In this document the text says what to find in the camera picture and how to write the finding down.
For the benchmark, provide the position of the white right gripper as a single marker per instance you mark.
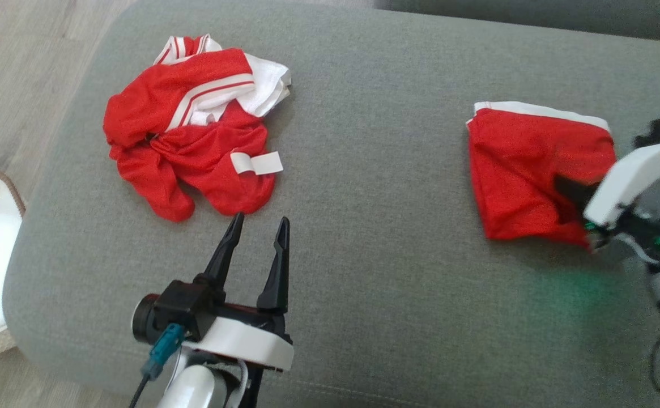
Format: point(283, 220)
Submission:
point(630, 181)

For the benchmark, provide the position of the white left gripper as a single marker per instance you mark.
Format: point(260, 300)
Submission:
point(245, 340)

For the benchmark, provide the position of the red shorts with white waistband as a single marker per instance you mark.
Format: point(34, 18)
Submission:
point(522, 170)

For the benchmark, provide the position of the red white basketball jersey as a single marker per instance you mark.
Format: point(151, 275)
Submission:
point(194, 147)

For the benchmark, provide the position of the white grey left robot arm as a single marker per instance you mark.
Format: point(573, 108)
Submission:
point(194, 388)

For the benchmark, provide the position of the grey fabric sofa seat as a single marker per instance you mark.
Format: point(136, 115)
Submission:
point(363, 170)

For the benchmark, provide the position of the grey fabric sofa block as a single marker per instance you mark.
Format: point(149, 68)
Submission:
point(533, 14)

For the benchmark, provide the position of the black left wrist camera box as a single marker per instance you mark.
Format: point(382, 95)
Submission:
point(179, 309)

